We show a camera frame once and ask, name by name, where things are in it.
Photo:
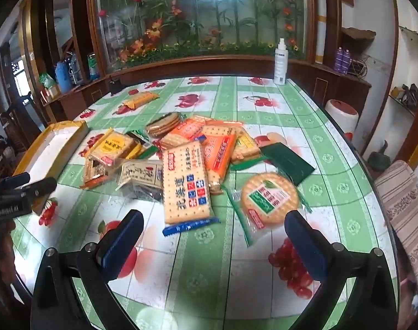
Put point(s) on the person's left hand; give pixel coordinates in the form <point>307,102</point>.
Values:
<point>0,268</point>

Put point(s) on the purple bottle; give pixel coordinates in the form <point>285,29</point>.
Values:
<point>347,62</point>
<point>339,60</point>

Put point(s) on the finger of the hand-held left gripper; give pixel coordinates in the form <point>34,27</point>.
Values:
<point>9,183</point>
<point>40,190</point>

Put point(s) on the blue label cracker packet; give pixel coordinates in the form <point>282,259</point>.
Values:
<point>184,185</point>

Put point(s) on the small black container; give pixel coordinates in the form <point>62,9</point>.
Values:
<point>115,86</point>

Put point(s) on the white spray bottle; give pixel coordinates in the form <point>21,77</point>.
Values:
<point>280,65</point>

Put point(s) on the yellow green cracker packet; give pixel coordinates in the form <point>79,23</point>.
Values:
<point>245,149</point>

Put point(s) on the clear water bottle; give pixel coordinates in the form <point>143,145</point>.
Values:
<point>74,68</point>

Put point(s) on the small cardboard box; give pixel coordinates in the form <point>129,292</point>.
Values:
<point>51,93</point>

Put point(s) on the green label plastic bottle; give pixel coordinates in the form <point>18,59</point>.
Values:
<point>93,66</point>

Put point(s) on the glass panel with artificial flowers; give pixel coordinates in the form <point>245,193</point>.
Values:
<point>202,17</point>

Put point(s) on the blue thermos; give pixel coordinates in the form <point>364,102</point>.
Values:
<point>63,77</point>

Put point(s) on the green edged square cracker packet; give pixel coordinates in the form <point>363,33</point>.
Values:
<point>137,134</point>

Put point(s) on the green and white bag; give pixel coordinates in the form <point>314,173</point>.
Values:
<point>46,80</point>

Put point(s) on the striped seat cushion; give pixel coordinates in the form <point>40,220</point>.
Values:
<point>405,209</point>

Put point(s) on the yellow square cracker packet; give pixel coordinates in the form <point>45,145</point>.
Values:
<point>111,146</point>

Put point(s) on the white stool with red top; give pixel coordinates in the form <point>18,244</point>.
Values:
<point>341,117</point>

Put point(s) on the beige and dark snack packet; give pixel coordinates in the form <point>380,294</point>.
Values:
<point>140,175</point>

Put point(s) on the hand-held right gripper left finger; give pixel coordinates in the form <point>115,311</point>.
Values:
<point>123,244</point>

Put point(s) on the dark green packet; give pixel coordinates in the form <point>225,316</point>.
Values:
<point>288,161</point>

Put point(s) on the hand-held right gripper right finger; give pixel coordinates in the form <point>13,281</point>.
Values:
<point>305,247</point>

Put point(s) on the long orange cracker packet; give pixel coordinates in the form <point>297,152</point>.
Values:
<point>220,158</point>

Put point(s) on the wooden cabinet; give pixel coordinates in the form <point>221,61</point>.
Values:
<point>229,67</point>

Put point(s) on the green label round cracker packet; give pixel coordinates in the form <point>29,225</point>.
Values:
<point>269,197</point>

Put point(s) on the pale orange cracker packet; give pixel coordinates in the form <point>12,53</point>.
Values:
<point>222,128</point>

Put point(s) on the rolled white mat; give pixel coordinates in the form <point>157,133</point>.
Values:
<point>321,24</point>

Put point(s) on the yellow rectangular tray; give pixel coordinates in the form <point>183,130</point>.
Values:
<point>54,147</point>

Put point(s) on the small yellow cracker packet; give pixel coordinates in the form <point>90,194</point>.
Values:
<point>93,172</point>

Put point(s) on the clear round cracker packet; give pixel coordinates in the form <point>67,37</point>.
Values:
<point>164,125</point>

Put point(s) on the short orange cracker packet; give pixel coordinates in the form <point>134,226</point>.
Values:
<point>140,99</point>

